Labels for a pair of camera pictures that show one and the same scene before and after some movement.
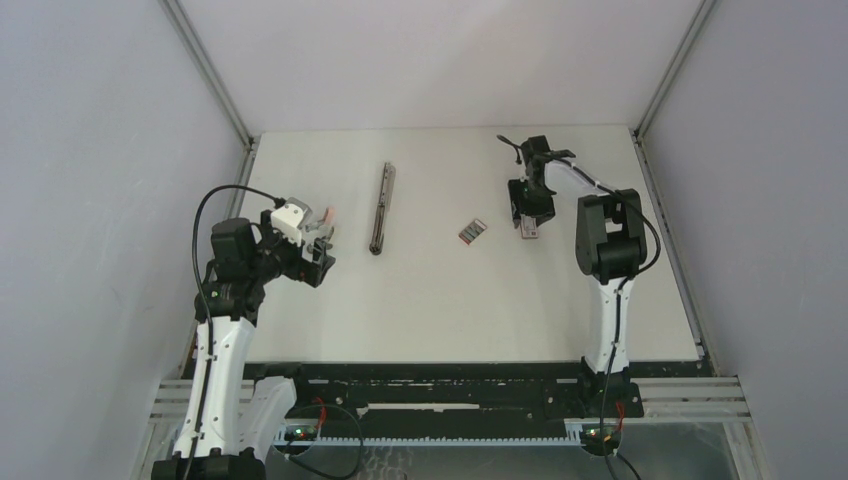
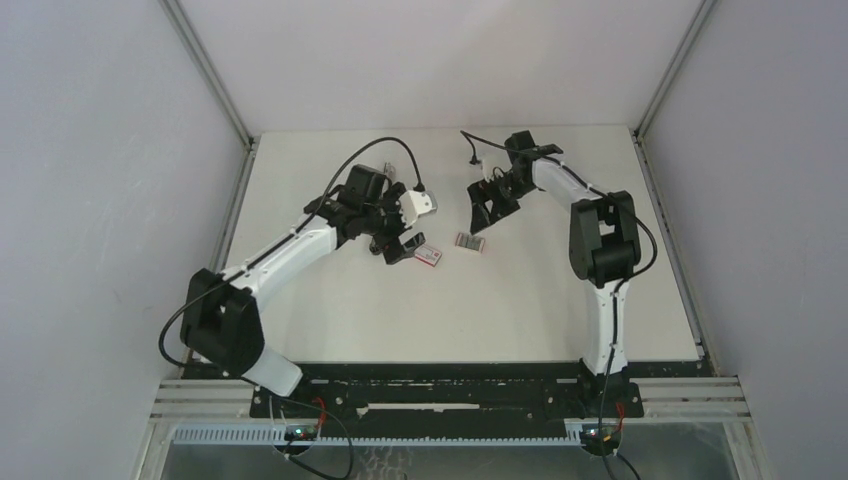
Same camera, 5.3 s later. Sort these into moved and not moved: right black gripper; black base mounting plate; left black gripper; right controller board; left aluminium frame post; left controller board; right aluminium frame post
Moved: right black gripper; left black gripper
Not moved: black base mounting plate; left aluminium frame post; left controller board; right aluminium frame post; right controller board
